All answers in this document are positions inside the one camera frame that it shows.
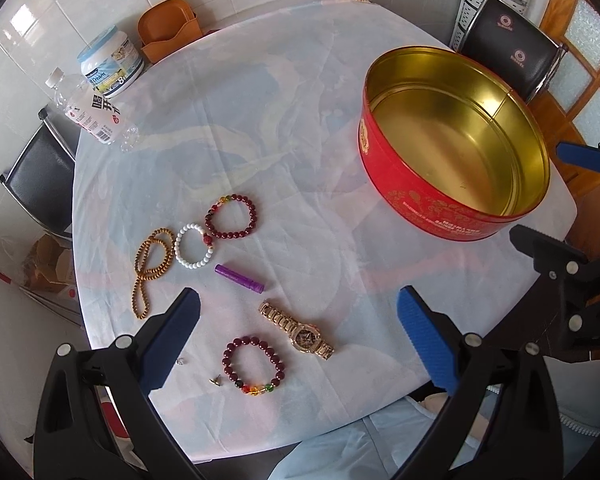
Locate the red round tin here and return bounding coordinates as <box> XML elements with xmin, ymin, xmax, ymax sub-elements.
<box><xmin>357</xmin><ymin>46</ymin><xmax>551</xmax><ymax>245</ymax></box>

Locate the white bead bracelet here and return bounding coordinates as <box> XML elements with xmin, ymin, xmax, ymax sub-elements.
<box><xmin>174</xmin><ymin>223</ymin><xmax>216</xmax><ymax>268</ymax></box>

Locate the black chair with round logos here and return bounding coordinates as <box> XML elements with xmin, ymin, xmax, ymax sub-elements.
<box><xmin>452</xmin><ymin>0</ymin><xmax>568</xmax><ymax>106</ymax></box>

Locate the purple tube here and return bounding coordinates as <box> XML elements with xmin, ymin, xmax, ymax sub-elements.
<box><xmin>215</xmin><ymin>262</ymin><xmax>266</xmax><ymax>295</ymax></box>

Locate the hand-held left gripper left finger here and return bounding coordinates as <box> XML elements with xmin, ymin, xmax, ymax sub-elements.
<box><xmin>32</xmin><ymin>287</ymin><xmax>202</xmax><ymax>480</ymax></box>

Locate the gold wristwatch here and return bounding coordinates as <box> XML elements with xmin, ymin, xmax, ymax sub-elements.
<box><xmin>258</xmin><ymin>300</ymin><xmax>335</xmax><ymax>360</ymax></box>

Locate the red white striped stick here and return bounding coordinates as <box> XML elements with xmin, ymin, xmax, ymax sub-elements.
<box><xmin>0</xmin><ymin>249</ymin><xmax>83</xmax><ymax>328</ymax></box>

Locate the cardboard box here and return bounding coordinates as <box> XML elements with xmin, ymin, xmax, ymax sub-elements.
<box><xmin>22</xmin><ymin>232</ymin><xmax>78</xmax><ymax>293</ymax></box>

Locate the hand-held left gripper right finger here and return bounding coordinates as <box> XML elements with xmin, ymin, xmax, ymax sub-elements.
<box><xmin>396</xmin><ymin>285</ymin><xmax>566</xmax><ymax>480</ymax></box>

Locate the wooden door with frosted glass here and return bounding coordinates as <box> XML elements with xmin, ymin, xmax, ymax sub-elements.
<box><xmin>530</xmin><ymin>0</ymin><xmax>600</xmax><ymax>201</ymax></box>

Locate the black chair with metal frame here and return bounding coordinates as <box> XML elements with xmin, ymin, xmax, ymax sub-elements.
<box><xmin>0</xmin><ymin>107</ymin><xmax>78</xmax><ymax>241</ymax></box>

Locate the white blue-lidded jar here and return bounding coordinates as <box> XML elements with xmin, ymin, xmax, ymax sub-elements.
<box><xmin>76</xmin><ymin>25</ymin><xmax>145</xmax><ymax>99</ymax></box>

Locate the dark red bead bracelet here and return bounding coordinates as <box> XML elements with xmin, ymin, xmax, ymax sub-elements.
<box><xmin>203</xmin><ymin>192</ymin><xmax>259</xmax><ymax>245</ymax></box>
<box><xmin>223</xmin><ymin>336</ymin><xmax>283</xmax><ymax>397</ymax></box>

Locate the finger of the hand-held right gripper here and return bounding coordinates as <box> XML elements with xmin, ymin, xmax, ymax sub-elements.
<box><xmin>556</xmin><ymin>132</ymin><xmax>600</xmax><ymax>181</ymax></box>
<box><xmin>509</xmin><ymin>224</ymin><xmax>600</xmax><ymax>361</ymax></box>

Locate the orange plastic holder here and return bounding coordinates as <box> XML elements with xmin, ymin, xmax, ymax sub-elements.
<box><xmin>137</xmin><ymin>0</ymin><xmax>203</xmax><ymax>65</ymax></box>

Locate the clear plastic water bottle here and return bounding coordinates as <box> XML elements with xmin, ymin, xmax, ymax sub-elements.
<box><xmin>46</xmin><ymin>67</ymin><xmax>140</xmax><ymax>152</ymax></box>

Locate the wooden bead necklace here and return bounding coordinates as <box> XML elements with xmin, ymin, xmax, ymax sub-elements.
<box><xmin>132</xmin><ymin>227</ymin><xmax>176</xmax><ymax>319</ymax></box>

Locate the white tablecloth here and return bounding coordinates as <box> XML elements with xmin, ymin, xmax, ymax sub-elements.
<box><xmin>71</xmin><ymin>0</ymin><xmax>578</xmax><ymax>463</ymax></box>

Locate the white perforated storage rack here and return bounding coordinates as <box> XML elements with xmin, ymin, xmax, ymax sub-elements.
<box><xmin>450</xmin><ymin>0</ymin><xmax>533</xmax><ymax>51</ymax></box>

